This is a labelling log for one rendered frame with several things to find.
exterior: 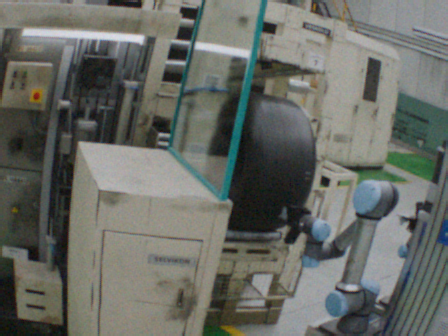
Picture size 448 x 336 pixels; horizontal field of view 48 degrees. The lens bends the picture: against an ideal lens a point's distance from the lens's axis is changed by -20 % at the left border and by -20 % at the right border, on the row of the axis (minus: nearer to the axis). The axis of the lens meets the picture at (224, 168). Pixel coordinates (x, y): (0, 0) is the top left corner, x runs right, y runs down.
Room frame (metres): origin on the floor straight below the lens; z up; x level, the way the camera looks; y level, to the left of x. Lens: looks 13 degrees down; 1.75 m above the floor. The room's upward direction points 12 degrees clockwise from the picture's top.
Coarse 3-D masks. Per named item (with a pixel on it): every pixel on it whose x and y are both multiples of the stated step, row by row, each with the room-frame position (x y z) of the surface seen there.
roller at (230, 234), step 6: (228, 228) 2.50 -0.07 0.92; (228, 234) 2.47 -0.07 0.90; (234, 234) 2.48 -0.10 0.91; (240, 234) 2.49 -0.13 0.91; (246, 234) 2.50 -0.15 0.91; (252, 234) 2.51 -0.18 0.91; (258, 234) 2.52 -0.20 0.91; (264, 234) 2.54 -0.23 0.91; (270, 234) 2.55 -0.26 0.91; (276, 234) 2.56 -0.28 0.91; (276, 240) 2.57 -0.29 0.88
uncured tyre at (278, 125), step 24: (264, 96) 2.60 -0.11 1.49; (264, 120) 2.44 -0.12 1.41; (288, 120) 2.50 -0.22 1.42; (240, 144) 2.94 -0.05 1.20; (264, 144) 2.39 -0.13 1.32; (288, 144) 2.42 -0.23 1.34; (312, 144) 2.49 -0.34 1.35; (240, 168) 2.93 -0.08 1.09; (264, 168) 2.36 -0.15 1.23; (288, 168) 2.40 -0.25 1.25; (312, 168) 2.45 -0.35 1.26; (240, 192) 2.41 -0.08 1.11; (264, 192) 2.36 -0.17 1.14; (288, 192) 2.40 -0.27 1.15; (240, 216) 2.43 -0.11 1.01; (264, 216) 2.42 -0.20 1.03
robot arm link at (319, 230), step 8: (304, 224) 2.20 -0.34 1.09; (312, 224) 2.15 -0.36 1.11; (320, 224) 2.12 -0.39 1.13; (328, 224) 2.13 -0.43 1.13; (304, 232) 2.20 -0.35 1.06; (312, 232) 2.12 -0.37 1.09; (320, 232) 2.11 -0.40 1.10; (328, 232) 2.12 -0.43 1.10; (312, 240) 2.13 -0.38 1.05; (320, 240) 2.11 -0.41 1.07
